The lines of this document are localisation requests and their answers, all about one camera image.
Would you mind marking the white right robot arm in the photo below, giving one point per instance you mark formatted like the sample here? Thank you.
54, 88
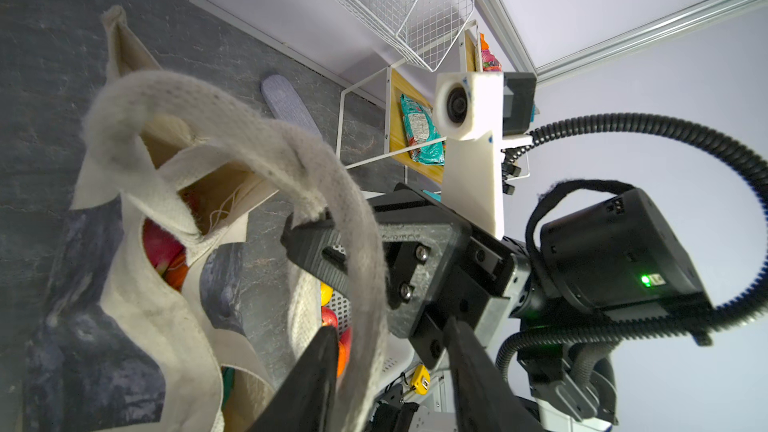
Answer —
599, 266

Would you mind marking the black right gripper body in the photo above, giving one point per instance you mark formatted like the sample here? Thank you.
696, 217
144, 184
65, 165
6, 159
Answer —
441, 266

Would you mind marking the cream canvas grocery bag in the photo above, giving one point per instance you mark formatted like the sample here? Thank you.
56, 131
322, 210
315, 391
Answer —
117, 349

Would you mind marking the orange fruit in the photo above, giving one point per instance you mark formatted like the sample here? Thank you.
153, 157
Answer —
343, 358

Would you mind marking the yellow lemon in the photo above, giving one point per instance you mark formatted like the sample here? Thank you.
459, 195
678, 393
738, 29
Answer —
326, 294

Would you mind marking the teal snack bag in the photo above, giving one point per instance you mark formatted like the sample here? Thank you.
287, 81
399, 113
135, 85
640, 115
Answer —
420, 129

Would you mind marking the grey fabric glasses case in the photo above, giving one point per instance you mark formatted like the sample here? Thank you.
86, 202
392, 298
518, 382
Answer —
285, 103

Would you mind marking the orange pink snack bag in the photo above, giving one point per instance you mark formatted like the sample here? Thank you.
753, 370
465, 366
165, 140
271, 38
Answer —
489, 61

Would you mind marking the small orange pumpkin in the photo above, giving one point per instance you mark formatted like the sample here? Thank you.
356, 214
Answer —
176, 273

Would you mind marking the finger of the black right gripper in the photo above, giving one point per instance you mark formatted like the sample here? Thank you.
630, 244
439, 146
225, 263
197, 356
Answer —
315, 247

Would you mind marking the white metal wooden shelf rack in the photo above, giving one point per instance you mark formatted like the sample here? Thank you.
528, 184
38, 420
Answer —
395, 141

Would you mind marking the red apple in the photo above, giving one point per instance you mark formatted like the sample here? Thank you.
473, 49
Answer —
346, 338
328, 317

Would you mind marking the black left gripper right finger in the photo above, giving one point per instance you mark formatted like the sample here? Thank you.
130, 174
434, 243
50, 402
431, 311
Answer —
483, 400

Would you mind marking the green bell pepper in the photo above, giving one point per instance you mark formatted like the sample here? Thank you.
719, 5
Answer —
228, 378

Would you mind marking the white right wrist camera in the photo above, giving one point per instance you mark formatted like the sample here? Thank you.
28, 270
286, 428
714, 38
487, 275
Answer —
480, 115

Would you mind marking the pink dragon fruit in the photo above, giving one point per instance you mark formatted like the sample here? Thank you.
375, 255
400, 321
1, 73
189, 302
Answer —
160, 246

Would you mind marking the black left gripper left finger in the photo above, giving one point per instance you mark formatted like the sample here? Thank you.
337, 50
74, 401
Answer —
305, 400

